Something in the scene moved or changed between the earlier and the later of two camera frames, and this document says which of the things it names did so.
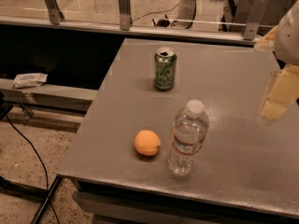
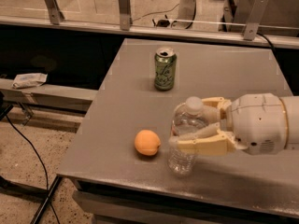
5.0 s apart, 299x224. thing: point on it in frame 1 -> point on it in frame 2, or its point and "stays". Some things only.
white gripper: [288, 39] -> [257, 123]
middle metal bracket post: [125, 19] stays
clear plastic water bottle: [190, 128] stays
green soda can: [164, 69] stays
